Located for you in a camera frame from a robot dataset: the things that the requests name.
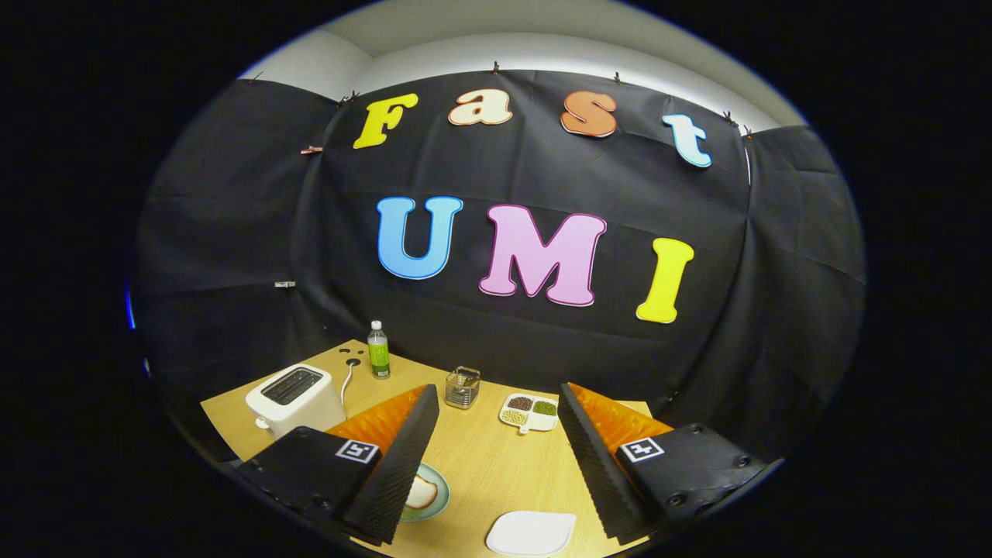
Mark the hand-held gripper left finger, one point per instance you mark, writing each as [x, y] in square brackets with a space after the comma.
[403, 465]

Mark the green label water bottle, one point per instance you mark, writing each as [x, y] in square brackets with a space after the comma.
[379, 356]

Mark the pile of green beans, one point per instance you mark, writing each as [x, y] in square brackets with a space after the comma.
[544, 408]

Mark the pile of dark beans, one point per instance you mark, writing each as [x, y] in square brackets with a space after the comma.
[520, 404]

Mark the plain toast bread slice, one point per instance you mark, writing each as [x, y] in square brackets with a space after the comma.
[421, 493]

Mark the white square plate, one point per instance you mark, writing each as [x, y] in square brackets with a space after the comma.
[531, 533]

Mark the black backdrop cloth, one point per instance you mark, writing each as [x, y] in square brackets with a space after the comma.
[465, 170]

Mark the white toaster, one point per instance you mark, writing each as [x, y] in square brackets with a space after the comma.
[310, 411]

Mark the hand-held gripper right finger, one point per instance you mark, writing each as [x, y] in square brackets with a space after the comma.
[593, 465]

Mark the white divided dish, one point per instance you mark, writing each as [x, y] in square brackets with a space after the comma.
[544, 422]

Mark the pale green round plate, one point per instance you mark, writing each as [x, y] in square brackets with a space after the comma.
[442, 488]

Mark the pile of yellow beans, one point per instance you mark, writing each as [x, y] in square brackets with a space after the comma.
[514, 417]

